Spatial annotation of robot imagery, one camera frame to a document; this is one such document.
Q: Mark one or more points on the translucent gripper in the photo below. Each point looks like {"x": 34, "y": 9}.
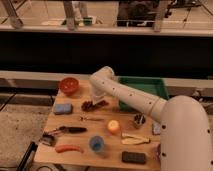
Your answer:
{"x": 97, "y": 98}

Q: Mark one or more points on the dark red grape bunch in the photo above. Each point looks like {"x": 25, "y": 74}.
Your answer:
{"x": 89, "y": 106}

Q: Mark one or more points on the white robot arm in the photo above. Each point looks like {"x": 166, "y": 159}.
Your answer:
{"x": 186, "y": 143}

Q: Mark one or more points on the red bowl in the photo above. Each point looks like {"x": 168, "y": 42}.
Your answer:
{"x": 69, "y": 85}

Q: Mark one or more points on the orange fruit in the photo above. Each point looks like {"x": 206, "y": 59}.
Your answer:
{"x": 113, "y": 127}

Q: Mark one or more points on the blue sponge left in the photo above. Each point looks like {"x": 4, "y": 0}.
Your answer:
{"x": 60, "y": 109}

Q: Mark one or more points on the blue cup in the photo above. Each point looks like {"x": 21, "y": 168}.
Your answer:
{"x": 96, "y": 144}

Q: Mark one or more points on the small striped cup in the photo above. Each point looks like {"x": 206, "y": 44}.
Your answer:
{"x": 139, "y": 120}

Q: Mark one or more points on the green plastic tray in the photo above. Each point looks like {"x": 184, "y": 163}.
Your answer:
{"x": 152, "y": 85}

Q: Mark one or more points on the metal peeler tool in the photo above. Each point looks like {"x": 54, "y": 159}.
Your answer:
{"x": 47, "y": 139}

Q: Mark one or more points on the black rectangular block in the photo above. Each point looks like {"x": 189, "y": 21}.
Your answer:
{"x": 133, "y": 157}

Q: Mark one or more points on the black bar at table edge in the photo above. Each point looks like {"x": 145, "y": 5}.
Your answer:
{"x": 31, "y": 148}

